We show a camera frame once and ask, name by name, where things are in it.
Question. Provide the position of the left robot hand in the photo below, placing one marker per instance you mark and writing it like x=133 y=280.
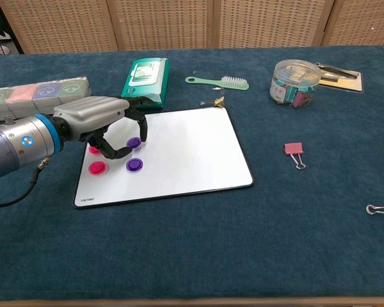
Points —
x=89 y=115

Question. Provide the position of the pink round magnet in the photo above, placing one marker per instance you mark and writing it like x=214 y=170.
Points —
x=94 y=149
x=97 y=167

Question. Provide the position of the purple round magnet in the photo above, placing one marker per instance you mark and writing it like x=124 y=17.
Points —
x=134 y=142
x=134 y=164

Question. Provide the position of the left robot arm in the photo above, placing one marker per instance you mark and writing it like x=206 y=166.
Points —
x=12 y=147

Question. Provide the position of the wrapped tissue multipack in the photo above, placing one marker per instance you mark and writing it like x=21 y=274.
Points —
x=38 y=96

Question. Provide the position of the green wet wipes pack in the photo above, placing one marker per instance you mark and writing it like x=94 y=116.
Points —
x=144 y=83

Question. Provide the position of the white magnetic board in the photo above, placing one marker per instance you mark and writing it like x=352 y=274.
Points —
x=185 y=153

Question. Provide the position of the wicker folding screen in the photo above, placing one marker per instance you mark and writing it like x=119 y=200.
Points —
x=163 y=22

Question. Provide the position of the small yellow binder clip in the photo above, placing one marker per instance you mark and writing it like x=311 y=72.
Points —
x=219 y=102

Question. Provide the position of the green plastic brush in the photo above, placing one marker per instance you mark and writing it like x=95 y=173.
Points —
x=233 y=83

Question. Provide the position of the dark teal table cloth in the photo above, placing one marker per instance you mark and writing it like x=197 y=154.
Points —
x=192 y=256

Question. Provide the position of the pink binder clip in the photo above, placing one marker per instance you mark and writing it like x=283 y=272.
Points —
x=293 y=148

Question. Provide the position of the clear jar of binder clips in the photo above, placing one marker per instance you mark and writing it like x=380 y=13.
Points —
x=294 y=86

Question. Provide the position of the yellow razor blister pack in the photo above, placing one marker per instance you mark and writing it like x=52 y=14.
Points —
x=342 y=82

